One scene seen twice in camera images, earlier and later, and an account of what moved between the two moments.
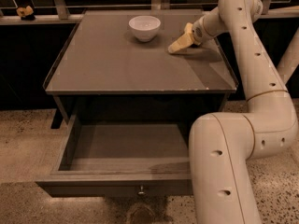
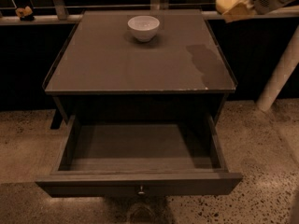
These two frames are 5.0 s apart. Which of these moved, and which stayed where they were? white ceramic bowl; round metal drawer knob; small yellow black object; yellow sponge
Moved: yellow sponge
Stayed: round metal drawer knob; white ceramic bowl; small yellow black object
